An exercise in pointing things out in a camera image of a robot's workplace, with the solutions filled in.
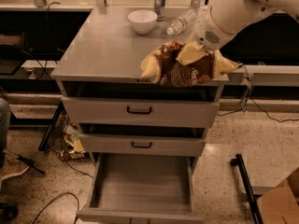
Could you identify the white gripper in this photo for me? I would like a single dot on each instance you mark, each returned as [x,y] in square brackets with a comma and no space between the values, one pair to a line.
[207,28]

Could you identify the brown yellow chip bag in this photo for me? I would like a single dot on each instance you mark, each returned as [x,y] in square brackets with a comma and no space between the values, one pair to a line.
[161,66]

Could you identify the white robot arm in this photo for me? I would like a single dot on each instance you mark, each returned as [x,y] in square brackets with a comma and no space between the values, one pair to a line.
[221,21]

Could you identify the grey drawer cabinet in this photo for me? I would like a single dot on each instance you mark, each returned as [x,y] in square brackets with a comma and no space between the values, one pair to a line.
[108,50]

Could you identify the grey top drawer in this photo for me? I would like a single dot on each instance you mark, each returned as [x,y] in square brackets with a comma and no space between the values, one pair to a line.
[141,105]

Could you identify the grey drawer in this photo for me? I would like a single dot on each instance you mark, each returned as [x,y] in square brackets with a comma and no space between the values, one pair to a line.
[141,105]
[143,140]
[141,189]

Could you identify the grey middle drawer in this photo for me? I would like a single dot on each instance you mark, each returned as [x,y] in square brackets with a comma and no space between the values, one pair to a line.
[143,140]

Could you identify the grey bottom drawer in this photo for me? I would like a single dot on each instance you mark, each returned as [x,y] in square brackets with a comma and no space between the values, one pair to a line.
[141,189]

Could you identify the clear plastic water bottle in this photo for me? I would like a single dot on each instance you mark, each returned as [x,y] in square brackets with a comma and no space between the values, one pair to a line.
[182,22]

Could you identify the white bowl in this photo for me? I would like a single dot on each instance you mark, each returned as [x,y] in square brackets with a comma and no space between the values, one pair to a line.
[142,21]

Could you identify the silver drink can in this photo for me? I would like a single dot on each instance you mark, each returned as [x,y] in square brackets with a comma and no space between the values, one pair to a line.
[159,9]

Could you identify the cardboard box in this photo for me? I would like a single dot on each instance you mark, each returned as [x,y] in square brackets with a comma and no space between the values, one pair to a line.
[280,205]

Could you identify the person's leg in jeans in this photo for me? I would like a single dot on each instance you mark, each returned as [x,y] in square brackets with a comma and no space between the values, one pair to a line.
[4,124]

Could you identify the black tripod leg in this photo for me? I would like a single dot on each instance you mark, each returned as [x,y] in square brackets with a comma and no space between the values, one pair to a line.
[30,163]

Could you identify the person's shoe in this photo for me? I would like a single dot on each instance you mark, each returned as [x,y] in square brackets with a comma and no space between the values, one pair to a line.
[11,169]

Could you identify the black metal cart frame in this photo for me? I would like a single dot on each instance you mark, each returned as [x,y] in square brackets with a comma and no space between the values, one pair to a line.
[254,209]

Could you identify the wire basket with items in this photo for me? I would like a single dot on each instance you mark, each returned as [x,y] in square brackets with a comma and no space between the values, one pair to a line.
[62,138]

